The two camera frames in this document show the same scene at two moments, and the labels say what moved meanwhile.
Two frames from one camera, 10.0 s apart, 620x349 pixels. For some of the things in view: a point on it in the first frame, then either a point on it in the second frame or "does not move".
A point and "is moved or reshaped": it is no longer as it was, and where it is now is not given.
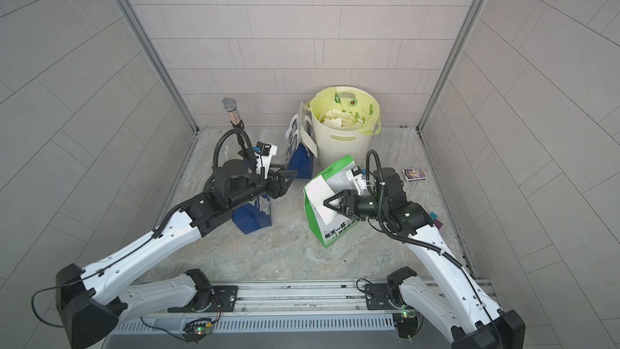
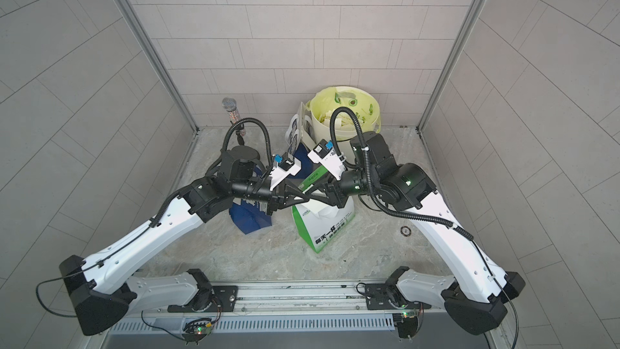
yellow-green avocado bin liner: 360,104 does not move
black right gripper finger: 342,195 → 323,186
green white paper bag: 329,223 is moved or reshaped
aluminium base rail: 276,307 does not move
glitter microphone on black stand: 229,104 does not move
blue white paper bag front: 255,215 does not move
